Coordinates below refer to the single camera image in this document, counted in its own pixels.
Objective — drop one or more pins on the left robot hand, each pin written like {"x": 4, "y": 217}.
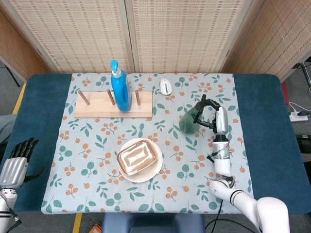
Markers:
{"x": 14, "y": 167}

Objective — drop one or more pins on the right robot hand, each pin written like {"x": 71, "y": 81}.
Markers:
{"x": 219, "y": 119}

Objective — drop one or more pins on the green glass spray bottle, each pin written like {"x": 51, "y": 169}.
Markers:
{"x": 190, "y": 121}

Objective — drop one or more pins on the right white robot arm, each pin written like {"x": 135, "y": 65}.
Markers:
{"x": 233, "y": 184}

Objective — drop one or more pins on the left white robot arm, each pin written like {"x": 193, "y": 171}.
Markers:
{"x": 6, "y": 208}

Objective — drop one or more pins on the white computer mouse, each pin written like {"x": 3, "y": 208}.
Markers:
{"x": 165, "y": 87}

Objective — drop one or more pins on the floral tablecloth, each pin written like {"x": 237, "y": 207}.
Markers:
{"x": 150, "y": 194}

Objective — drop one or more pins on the blue pump detergent bottle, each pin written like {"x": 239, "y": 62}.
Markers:
{"x": 120, "y": 92}

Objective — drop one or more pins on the dark blue table cover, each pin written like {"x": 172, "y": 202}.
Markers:
{"x": 264, "y": 104}

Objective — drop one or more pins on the white power strip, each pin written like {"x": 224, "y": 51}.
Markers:
{"x": 298, "y": 118}

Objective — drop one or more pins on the cream round plate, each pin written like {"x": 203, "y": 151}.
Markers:
{"x": 148, "y": 170}

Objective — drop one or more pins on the brown striped rectangular dish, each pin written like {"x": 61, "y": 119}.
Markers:
{"x": 136, "y": 157}

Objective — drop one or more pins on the orange box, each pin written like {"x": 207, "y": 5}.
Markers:
{"x": 95, "y": 228}

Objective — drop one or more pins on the woven bamboo folding screen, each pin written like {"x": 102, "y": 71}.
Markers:
{"x": 155, "y": 34}

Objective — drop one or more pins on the wooden board with pegs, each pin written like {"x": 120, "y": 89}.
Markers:
{"x": 113, "y": 106}

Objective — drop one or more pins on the dark blue chair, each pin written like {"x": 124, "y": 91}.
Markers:
{"x": 153, "y": 223}

